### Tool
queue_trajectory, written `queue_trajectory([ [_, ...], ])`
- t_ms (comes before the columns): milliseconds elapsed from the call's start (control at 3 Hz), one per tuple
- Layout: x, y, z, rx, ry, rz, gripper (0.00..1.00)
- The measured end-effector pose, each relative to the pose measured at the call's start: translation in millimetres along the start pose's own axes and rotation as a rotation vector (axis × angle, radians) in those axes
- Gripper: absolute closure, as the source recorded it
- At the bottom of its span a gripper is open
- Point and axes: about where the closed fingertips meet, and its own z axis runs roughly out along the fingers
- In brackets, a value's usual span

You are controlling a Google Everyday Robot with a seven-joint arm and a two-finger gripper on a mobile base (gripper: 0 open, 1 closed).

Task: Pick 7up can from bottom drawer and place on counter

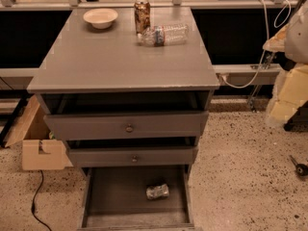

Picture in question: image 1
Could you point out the grey middle drawer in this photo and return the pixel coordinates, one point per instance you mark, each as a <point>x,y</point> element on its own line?
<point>128,157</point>

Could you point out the grey bottom drawer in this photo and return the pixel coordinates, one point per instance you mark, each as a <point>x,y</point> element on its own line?
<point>115,200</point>

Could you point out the crushed silver 7up can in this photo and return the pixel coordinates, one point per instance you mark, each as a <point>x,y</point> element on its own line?
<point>159,191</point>

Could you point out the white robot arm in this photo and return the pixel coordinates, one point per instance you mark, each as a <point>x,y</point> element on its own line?
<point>290,91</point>

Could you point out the cardboard box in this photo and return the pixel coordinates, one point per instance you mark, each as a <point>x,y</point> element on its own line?
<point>39,150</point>

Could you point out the white bowl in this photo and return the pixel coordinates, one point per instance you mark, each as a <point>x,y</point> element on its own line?
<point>100,18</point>

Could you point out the brown soda can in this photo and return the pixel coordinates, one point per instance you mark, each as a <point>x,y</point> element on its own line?
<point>142,15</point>

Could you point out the grey top drawer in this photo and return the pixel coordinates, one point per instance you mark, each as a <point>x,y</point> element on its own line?
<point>126,126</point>

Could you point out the clear plastic water bottle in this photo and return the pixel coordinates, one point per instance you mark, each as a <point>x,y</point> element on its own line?
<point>164,35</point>

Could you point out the grey drawer cabinet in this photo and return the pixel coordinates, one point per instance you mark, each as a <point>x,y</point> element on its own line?
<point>92,72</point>

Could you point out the grey metal rail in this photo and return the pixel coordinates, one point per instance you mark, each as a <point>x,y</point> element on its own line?
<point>238,74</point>

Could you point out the black tool on floor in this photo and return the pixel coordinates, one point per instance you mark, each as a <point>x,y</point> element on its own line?
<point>300,169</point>

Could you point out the grey drawer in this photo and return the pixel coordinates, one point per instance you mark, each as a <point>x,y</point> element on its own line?
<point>115,200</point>
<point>128,157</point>
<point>126,126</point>

